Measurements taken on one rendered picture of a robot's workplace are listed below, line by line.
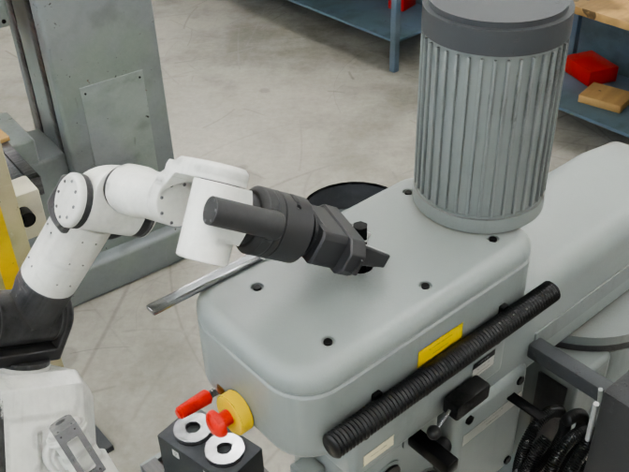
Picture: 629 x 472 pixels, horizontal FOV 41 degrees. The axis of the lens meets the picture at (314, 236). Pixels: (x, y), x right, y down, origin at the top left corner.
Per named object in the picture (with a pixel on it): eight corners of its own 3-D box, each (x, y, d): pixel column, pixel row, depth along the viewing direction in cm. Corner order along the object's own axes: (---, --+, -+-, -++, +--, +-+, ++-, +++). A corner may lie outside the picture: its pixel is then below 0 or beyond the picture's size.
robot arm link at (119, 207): (208, 179, 113) (135, 164, 127) (142, 166, 106) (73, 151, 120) (192, 256, 114) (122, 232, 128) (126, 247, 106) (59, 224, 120)
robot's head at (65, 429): (66, 475, 127) (76, 490, 121) (37, 429, 125) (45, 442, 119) (103, 450, 130) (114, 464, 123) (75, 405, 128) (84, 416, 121)
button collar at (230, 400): (243, 444, 112) (240, 413, 109) (217, 419, 116) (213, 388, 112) (255, 435, 113) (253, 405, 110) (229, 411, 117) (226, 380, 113)
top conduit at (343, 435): (340, 464, 104) (339, 446, 102) (317, 445, 106) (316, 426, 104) (560, 304, 127) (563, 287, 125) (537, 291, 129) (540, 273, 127)
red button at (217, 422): (220, 447, 111) (217, 426, 108) (203, 429, 113) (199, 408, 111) (241, 434, 112) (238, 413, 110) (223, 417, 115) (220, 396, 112)
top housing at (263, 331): (303, 481, 107) (299, 394, 97) (189, 373, 123) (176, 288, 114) (533, 317, 131) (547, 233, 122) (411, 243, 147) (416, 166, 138)
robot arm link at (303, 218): (307, 246, 120) (235, 230, 113) (337, 189, 116) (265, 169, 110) (344, 298, 110) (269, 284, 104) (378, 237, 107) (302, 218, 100)
